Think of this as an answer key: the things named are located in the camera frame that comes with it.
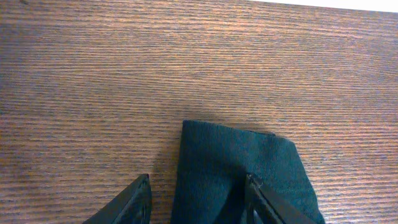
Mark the dark green t-shirt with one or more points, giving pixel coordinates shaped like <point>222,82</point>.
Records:
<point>213,163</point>

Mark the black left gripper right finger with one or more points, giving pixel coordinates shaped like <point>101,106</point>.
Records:
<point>264,205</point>

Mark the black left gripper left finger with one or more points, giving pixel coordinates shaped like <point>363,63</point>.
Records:
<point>131,206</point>

